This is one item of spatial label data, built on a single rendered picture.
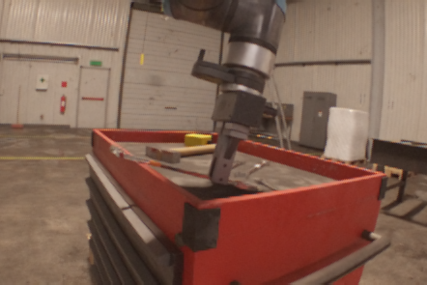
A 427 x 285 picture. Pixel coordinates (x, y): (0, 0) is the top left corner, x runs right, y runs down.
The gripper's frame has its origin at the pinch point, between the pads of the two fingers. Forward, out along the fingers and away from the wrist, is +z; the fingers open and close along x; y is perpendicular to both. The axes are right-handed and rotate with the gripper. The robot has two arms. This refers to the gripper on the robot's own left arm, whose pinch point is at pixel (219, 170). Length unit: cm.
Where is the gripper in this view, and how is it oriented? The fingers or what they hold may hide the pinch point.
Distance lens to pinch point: 51.1
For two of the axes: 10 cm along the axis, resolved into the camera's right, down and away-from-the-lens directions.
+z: -2.7, 9.6, 0.2
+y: 9.4, 2.5, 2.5
